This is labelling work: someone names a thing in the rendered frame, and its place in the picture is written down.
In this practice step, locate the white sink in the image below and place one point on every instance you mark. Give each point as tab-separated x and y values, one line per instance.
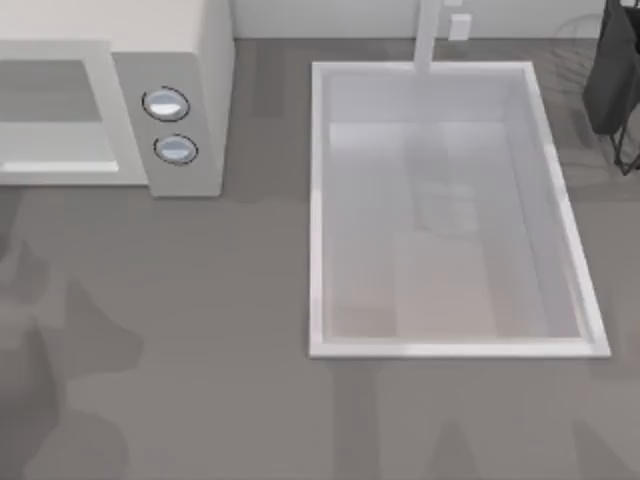
440	225

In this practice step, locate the small silver microwave knob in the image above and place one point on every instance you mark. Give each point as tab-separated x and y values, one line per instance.
175	149

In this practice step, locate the pale microwave oven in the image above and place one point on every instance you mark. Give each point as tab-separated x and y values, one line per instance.
210	100

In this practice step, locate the large silver microwave knob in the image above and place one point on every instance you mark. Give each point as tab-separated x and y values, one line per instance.
165	103

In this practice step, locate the tall white tap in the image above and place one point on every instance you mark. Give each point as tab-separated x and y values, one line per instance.
426	35

